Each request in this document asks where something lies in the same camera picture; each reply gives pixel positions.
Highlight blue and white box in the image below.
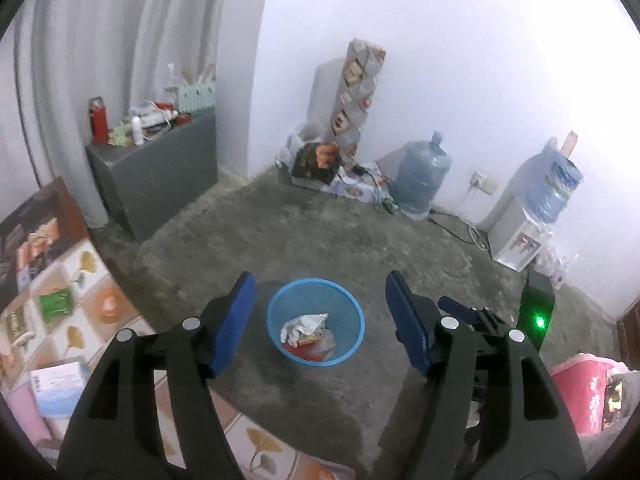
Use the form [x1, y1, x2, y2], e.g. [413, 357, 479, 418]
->
[30, 357, 88, 417]

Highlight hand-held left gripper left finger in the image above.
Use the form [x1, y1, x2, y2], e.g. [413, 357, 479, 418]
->
[56, 271, 258, 480]

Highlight wooden sticks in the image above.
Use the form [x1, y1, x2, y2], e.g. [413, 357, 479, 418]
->
[182, 62, 213, 86]

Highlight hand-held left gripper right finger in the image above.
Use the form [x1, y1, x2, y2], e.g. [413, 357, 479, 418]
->
[372, 270, 588, 480]

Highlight dark snack box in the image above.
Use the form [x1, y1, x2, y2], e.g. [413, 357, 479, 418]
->
[291, 141, 343, 186]

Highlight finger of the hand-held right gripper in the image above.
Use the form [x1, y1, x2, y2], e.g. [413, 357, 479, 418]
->
[437, 296, 508, 341]

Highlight dark printed board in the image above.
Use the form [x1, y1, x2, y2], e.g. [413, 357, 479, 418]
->
[0, 177, 91, 301]

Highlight blue water jug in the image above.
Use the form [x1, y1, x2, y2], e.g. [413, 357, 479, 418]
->
[515, 137, 583, 225]
[395, 131, 452, 220]

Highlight pink packet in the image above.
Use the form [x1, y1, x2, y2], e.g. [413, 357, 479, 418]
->
[7, 385, 53, 456]

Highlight clear plastic bag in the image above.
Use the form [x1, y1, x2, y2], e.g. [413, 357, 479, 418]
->
[537, 247, 573, 291]

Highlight white power strip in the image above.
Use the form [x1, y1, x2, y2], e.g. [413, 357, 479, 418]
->
[142, 107, 176, 128]

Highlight green plastic basket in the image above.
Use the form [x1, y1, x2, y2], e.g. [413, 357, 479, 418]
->
[177, 82, 217, 112]

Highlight red thermos bottle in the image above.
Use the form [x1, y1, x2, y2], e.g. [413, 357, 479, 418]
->
[88, 96, 110, 145]

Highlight flat patterned box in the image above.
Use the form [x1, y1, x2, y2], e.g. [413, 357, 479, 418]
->
[290, 160, 396, 203]

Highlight small green packet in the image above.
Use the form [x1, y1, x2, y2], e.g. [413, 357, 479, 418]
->
[39, 285, 76, 322]

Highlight red snack bag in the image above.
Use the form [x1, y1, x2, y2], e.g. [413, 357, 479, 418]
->
[282, 342, 321, 361]

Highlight white water dispenser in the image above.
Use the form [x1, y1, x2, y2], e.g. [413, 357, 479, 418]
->
[487, 192, 553, 271]

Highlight brown wooden furniture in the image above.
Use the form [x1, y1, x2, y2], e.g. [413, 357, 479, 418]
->
[615, 297, 640, 356]

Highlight crumpled brown wrapper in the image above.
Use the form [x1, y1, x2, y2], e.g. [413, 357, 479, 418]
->
[315, 327, 342, 361]

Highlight white cable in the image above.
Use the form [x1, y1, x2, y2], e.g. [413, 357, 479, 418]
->
[430, 207, 493, 251]

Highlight black cables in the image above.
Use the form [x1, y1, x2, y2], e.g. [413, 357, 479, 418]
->
[340, 162, 401, 213]

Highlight pink blanket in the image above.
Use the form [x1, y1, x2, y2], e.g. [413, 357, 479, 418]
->
[549, 352, 631, 436]

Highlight tall patterned box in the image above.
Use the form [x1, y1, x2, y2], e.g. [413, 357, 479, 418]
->
[327, 37, 387, 158]

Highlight blue plastic wastebasket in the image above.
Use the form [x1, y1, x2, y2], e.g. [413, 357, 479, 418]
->
[266, 278, 366, 367]

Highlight white plastic bag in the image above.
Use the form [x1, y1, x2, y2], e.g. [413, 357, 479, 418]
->
[277, 122, 321, 166]

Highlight small tan packet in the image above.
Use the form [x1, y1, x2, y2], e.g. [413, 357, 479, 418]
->
[4, 307, 28, 346]

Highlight wall socket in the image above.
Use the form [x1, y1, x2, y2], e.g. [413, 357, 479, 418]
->
[470, 171, 500, 196]

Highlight white cloth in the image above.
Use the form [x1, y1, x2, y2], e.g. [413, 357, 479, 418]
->
[280, 312, 329, 347]

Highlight grey cabinet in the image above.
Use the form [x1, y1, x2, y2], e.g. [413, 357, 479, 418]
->
[85, 110, 219, 242]

